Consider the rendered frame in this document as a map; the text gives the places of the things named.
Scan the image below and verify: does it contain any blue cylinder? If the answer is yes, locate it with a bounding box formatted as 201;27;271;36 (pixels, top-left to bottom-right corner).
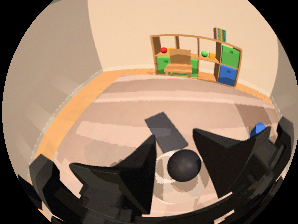
250;123;266;137

